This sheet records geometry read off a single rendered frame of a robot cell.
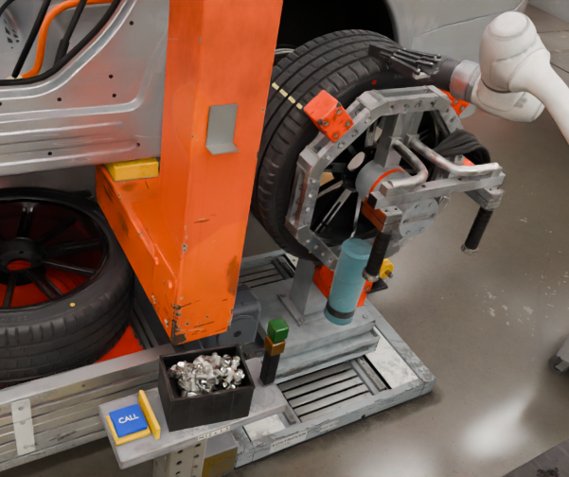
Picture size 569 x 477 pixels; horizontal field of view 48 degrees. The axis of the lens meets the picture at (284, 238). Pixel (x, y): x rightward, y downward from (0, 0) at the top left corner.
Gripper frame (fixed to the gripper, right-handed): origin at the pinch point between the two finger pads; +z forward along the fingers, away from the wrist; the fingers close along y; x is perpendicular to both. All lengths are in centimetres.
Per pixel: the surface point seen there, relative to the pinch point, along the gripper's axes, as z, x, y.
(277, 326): -10, -47, -55
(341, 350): -7, -103, -9
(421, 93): -10.6, -9.7, 5.2
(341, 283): -12, -54, -27
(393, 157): -10.2, -24.8, -4.5
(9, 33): 132, -27, -20
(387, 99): -8.1, -6.4, -9.5
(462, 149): -25.6, -19.0, 2.2
